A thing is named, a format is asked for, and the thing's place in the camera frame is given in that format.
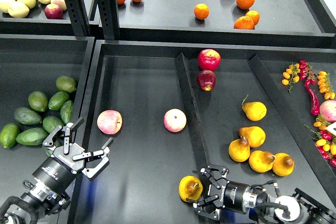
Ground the bright green avocado far left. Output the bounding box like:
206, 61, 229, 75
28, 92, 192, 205
1, 123, 21, 148

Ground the bright red apple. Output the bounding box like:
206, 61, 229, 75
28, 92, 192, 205
197, 49, 221, 71

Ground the yellow pear top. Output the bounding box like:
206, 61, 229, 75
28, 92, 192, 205
241, 95, 267, 121

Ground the green avocado middle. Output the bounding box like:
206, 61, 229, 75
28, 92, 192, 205
48, 91, 70, 111

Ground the black tray divider right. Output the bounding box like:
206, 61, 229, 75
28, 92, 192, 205
249, 55, 335, 204

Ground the black shelf upright left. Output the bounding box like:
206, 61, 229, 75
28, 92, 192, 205
65, 0, 91, 37

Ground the dark green avocado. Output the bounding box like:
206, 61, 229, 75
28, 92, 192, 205
42, 140, 62, 157

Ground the red apple on shelf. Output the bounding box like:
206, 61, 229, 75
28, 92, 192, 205
44, 4, 64, 19

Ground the red chili pepper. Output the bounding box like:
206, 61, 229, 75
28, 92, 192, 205
304, 80, 320, 115

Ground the black left tray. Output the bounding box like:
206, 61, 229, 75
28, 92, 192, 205
1, 35, 95, 202

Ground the black tray divider left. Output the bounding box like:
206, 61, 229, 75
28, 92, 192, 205
175, 52, 210, 172

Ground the pale yellow pear front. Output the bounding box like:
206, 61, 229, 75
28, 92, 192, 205
8, 1, 29, 18

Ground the green avocado bottom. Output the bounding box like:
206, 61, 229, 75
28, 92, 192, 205
16, 127, 48, 146

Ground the dark avocado left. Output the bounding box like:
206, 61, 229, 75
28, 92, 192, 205
14, 107, 42, 125

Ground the pink apple left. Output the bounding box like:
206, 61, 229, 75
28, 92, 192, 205
97, 110, 122, 135

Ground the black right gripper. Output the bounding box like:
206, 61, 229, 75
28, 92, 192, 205
186, 164, 251, 219

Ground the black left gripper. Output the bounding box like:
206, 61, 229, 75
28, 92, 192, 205
33, 117, 113, 193

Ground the black tray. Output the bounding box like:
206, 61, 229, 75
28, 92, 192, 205
67, 39, 336, 224
1, 35, 95, 202

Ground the black shelf upright right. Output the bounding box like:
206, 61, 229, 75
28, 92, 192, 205
96, 0, 120, 40

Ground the mixed cherry tomatoes lower right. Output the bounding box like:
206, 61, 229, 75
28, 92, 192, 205
305, 114, 335, 168

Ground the red cherry tomato cluster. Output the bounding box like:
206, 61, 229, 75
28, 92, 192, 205
299, 60, 316, 86

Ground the pink apple right edge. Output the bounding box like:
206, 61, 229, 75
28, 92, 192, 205
320, 100, 336, 122

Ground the green avocado top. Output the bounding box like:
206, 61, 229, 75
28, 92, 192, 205
56, 76, 77, 93

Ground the pink apple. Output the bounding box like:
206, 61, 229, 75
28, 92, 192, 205
97, 110, 122, 135
163, 109, 186, 133

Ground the green avocado upper left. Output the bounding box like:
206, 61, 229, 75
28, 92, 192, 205
28, 91, 48, 112

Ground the black middle tray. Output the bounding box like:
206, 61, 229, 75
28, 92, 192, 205
67, 39, 336, 224

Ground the pink apple centre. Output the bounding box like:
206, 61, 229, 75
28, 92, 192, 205
163, 109, 186, 133

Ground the orange cherry tomato cluster left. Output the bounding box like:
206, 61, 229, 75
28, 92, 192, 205
281, 63, 300, 93

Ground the black shelf upright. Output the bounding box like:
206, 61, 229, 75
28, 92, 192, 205
65, 0, 91, 37
96, 0, 120, 40

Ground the green avocado by tray edge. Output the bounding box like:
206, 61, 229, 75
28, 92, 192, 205
60, 100, 74, 124

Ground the pink peach on shelf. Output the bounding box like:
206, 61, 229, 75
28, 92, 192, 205
50, 0, 67, 12

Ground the black tray divider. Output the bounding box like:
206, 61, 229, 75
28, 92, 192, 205
249, 55, 335, 204
175, 52, 210, 172

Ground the white label card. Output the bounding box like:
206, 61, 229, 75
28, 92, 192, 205
325, 122, 336, 136

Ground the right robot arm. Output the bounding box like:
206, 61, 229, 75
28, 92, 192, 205
182, 165, 335, 223

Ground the green avocado centre low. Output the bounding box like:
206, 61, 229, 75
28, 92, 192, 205
43, 116, 64, 133

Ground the dark red apple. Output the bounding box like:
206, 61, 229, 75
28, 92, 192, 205
196, 70, 216, 92

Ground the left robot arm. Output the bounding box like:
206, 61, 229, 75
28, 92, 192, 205
1, 118, 113, 223

